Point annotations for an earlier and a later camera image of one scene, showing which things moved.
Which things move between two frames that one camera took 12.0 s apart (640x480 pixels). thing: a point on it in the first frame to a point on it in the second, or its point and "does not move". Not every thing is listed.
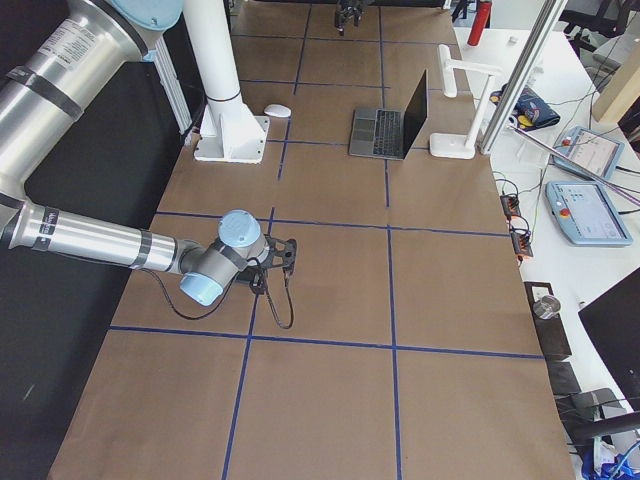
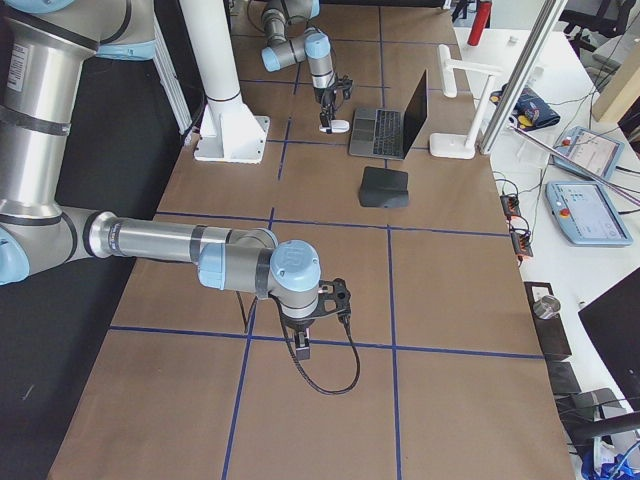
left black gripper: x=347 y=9 to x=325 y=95
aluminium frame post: x=549 y=15 does not move
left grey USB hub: x=511 y=205 does not move
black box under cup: x=551 y=330 does not move
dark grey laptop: x=387 y=133 does not move
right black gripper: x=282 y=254 to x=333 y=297
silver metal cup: x=546 y=307 does not move
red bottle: x=480 y=23 does not move
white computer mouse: x=277 y=110 to x=337 y=126
